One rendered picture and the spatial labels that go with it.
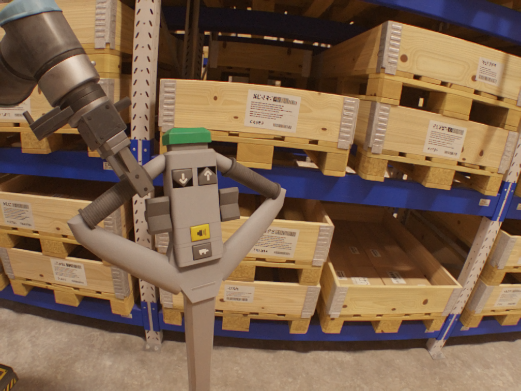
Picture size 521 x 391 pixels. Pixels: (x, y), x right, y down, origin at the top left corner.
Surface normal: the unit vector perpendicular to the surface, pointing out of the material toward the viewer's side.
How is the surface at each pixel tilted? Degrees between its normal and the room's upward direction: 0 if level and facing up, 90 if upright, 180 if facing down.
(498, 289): 90
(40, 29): 79
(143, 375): 0
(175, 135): 74
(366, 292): 90
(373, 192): 90
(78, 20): 90
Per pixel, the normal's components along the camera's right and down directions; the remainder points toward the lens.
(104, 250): 0.49, 0.21
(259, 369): 0.09, -0.93
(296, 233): -0.01, 0.36
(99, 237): 0.65, -0.07
